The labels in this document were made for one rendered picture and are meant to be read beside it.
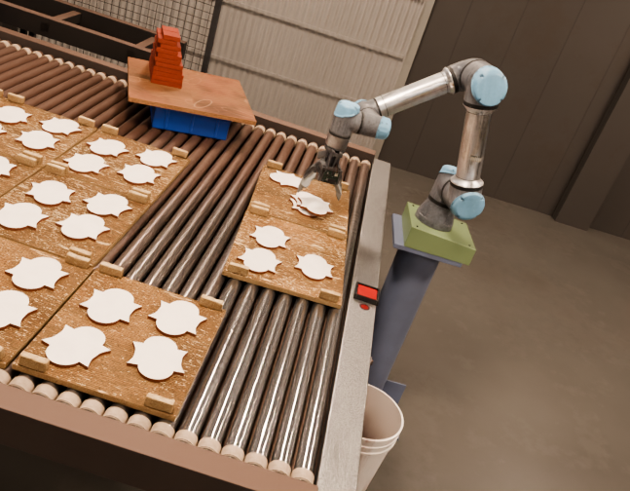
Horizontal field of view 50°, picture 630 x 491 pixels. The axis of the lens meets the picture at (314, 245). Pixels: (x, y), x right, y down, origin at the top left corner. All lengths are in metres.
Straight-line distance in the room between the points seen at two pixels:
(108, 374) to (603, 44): 4.98
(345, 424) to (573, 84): 4.64
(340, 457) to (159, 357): 0.45
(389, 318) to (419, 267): 0.27
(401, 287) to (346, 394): 1.09
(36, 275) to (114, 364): 0.34
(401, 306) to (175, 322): 1.28
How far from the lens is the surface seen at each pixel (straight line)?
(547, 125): 5.93
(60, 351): 1.53
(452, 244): 2.54
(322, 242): 2.20
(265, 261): 1.98
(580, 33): 5.80
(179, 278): 1.86
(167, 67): 2.87
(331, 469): 1.47
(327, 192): 2.57
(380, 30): 5.52
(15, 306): 1.65
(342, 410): 1.61
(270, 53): 5.61
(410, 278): 2.66
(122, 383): 1.49
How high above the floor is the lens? 1.95
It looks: 28 degrees down
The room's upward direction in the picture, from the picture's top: 19 degrees clockwise
